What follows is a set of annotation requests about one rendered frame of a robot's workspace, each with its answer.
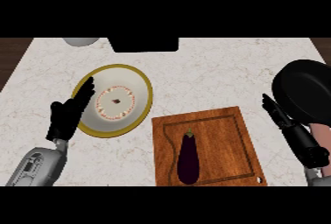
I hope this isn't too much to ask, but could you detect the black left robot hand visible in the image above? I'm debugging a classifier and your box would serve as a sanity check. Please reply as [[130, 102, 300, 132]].
[[45, 76, 97, 143]]

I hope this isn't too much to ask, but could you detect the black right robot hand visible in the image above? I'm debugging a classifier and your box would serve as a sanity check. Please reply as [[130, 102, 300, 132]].
[[261, 93, 331, 170]]

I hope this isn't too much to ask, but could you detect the brown wooden cutting board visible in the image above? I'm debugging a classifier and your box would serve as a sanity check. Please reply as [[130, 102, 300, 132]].
[[149, 106, 268, 187]]

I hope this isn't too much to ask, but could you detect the dark purple eggplant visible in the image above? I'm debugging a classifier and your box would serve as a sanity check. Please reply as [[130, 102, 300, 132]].
[[175, 128, 202, 186]]

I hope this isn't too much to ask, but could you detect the white plate with yellow rim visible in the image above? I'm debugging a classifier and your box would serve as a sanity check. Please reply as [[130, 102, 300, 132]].
[[69, 63, 155, 139]]

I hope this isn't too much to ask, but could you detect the pale grey round object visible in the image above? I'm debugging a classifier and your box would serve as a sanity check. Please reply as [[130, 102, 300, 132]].
[[62, 37, 102, 47]]

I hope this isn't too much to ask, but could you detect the black appliance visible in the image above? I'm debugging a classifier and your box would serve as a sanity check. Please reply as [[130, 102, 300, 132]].
[[106, 37, 180, 53]]

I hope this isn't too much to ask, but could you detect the black pot with pink handle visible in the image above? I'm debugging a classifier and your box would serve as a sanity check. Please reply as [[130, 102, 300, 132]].
[[270, 59, 331, 178]]

